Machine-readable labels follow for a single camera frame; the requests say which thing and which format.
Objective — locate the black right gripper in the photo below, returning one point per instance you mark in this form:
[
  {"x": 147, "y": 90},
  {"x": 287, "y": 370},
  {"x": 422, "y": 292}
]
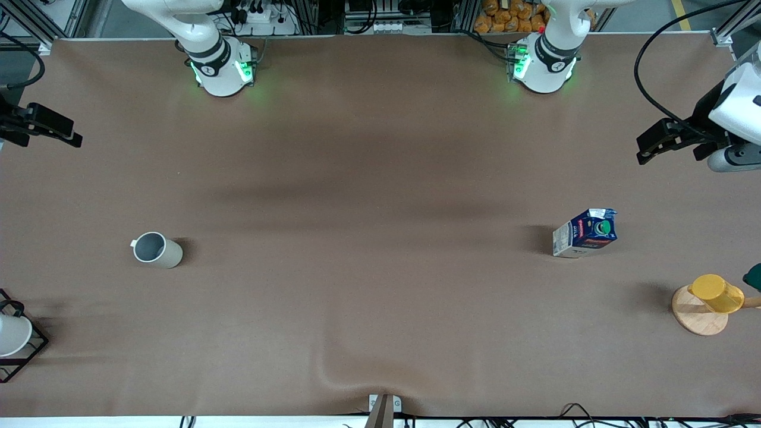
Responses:
[{"x": 8, "y": 121}]

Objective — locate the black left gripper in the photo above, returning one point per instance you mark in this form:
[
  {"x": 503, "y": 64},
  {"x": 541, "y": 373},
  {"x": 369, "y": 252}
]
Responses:
[{"x": 707, "y": 115}]

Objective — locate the blue white milk carton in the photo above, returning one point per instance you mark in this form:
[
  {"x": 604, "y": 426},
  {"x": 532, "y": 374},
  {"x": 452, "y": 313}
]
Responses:
[{"x": 585, "y": 233}]

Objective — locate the grey ribbed mug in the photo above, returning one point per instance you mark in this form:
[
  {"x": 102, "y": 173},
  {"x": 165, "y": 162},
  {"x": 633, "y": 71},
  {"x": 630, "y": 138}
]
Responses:
[{"x": 157, "y": 250}]

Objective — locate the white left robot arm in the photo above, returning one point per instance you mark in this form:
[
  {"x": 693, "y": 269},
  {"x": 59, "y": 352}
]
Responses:
[{"x": 550, "y": 65}]

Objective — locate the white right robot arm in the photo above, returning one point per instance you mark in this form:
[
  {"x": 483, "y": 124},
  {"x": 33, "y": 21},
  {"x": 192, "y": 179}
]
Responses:
[{"x": 220, "y": 71}]

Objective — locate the yellow cup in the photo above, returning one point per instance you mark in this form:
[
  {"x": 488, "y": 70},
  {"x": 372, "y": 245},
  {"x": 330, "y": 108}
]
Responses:
[{"x": 717, "y": 293}]

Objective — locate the dark green cup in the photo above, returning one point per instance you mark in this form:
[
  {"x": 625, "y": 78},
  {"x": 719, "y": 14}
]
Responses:
[{"x": 754, "y": 277}]

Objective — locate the wooden mug stand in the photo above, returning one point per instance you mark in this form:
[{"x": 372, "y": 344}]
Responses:
[{"x": 698, "y": 315}]

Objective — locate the orange packaged goods pile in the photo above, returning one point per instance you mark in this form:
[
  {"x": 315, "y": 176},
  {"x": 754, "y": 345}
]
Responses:
[{"x": 511, "y": 16}]

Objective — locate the white bowl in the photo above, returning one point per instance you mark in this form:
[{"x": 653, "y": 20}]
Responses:
[{"x": 12, "y": 334}]

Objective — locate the white power strip with plugs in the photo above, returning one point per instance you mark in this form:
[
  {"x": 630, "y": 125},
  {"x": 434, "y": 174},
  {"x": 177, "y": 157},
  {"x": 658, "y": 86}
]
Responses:
[{"x": 264, "y": 18}]

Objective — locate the brown table cover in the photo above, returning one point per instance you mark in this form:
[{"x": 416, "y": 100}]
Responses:
[{"x": 380, "y": 148}]

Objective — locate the white socket strip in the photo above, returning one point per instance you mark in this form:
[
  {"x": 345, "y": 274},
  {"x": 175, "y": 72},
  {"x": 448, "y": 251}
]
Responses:
[{"x": 389, "y": 27}]

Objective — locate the aluminium frame post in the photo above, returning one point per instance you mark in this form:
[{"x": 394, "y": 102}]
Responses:
[
  {"x": 728, "y": 30},
  {"x": 41, "y": 24}
]

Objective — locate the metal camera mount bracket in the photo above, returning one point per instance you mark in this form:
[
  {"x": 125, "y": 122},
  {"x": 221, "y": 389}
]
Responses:
[{"x": 384, "y": 410}]

